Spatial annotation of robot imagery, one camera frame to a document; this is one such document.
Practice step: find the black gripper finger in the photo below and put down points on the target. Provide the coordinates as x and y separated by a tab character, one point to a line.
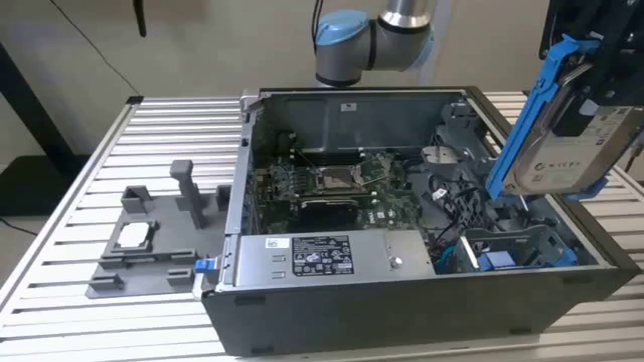
573	120
553	26

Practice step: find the hard disk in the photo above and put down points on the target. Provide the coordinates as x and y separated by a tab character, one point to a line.
568	166

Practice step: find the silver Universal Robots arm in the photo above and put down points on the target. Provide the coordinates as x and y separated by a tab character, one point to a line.
347	49

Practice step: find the grey metal disk bay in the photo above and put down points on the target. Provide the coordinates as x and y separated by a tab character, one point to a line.
469	256

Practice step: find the green motherboard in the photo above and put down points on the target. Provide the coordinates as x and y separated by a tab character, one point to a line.
392	188

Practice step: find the CPU socket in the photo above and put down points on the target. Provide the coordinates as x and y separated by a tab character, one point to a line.
335	179

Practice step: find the thin metal locking lever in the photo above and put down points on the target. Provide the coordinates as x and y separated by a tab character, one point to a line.
307	158

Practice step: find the black graphics card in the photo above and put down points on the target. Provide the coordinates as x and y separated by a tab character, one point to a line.
329	215

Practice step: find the black open PC case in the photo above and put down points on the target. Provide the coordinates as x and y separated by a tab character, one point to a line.
383	316

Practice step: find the silver power supply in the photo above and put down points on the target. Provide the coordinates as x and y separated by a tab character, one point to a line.
261	264

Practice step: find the grey parts rack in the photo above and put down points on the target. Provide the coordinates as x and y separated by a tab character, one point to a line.
165	241

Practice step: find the silver CPU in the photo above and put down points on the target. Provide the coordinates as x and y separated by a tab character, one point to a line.
133	235

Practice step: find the silver metal bracket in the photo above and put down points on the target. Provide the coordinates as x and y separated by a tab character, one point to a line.
440	155

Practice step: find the black desk frame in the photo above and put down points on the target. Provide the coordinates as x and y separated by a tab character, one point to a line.
35	181

